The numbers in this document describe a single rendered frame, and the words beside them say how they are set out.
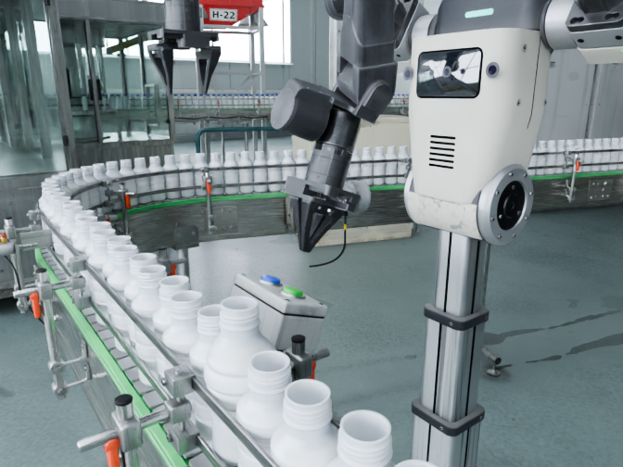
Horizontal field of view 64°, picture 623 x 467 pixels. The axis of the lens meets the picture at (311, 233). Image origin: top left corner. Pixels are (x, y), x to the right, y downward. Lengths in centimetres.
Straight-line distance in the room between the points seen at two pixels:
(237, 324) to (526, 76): 69
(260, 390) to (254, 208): 162
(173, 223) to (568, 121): 545
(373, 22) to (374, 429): 47
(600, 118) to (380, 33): 643
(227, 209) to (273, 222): 20
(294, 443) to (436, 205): 69
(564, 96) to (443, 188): 564
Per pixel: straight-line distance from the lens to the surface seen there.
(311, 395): 43
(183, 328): 59
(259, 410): 45
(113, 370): 81
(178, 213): 197
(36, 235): 129
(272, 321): 69
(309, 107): 66
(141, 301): 70
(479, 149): 94
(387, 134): 474
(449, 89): 98
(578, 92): 674
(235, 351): 48
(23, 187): 356
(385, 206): 223
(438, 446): 125
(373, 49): 66
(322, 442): 42
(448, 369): 115
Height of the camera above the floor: 139
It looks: 16 degrees down
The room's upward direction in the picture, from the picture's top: straight up
